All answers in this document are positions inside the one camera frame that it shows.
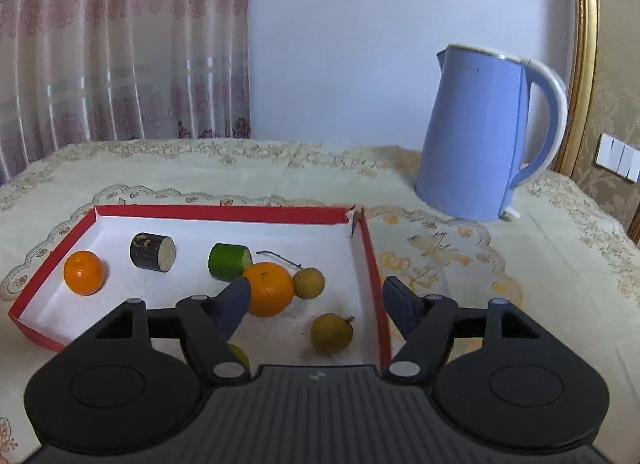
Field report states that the white wall switch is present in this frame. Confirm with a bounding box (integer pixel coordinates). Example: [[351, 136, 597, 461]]
[[594, 134, 640, 183]]

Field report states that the dark sugarcane piece in tray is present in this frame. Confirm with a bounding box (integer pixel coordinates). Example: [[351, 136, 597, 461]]
[[129, 232, 177, 273]]

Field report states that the red shallow cardboard tray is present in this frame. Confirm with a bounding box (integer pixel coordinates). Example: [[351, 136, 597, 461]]
[[9, 204, 392, 366]]

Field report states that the embroidered beige tablecloth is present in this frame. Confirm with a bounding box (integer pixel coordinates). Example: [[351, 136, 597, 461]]
[[1, 139, 639, 463]]

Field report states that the pink patterned curtain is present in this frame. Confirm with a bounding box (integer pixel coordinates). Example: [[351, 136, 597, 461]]
[[1, 0, 252, 180]]

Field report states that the green cucumber piece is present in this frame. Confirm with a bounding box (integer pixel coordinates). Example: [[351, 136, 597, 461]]
[[207, 243, 253, 281]]

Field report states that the gold headboard frame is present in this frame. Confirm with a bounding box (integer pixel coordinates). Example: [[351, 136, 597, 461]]
[[552, 0, 640, 245]]

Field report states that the small brown longan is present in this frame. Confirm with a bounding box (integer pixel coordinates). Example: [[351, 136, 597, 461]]
[[293, 267, 326, 299]]

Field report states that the right orange mandarin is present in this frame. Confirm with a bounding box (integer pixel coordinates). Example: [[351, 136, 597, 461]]
[[243, 263, 295, 317]]

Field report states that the orange mandarin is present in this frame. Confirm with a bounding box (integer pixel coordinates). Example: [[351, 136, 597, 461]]
[[63, 250, 105, 296], [243, 263, 295, 317]]

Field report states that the yellowish longan fruit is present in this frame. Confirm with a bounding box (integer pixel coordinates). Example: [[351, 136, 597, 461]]
[[310, 314, 354, 354]]

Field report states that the blue electric kettle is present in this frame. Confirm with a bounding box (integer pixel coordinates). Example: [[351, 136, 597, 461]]
[[414, 44, 568, 221]]

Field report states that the green tomato in tray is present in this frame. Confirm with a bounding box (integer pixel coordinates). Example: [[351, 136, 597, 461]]
[[228, 343, 250, 372]]

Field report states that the left orange mandarin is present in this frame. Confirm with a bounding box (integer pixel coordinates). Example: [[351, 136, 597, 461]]
[[63, 250, 105, 296]]

